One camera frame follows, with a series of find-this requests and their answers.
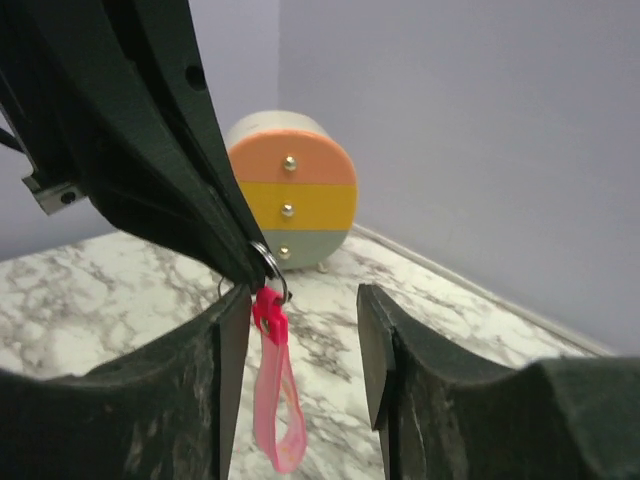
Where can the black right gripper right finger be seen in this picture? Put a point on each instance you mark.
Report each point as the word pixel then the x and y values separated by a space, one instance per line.
pixel 442 412

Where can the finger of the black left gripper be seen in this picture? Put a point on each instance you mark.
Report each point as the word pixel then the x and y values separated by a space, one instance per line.
pixel 159 38

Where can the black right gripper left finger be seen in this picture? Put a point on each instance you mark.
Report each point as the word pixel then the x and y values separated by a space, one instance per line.
pixel 167 410

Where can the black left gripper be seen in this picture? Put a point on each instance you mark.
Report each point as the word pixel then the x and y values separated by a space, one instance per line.
pixel 86 122

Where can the pink strap keyring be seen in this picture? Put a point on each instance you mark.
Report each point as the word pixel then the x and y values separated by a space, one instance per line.
pixel 279 426

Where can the green key tag with key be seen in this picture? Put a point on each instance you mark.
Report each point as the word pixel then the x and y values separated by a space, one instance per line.
pixel 223 286

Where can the cream cylinder with coloured face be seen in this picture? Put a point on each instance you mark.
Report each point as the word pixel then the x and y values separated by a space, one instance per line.
pixel 299 183

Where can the aluminium table frame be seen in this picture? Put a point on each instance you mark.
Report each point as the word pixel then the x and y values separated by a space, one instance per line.
pixel 565 334

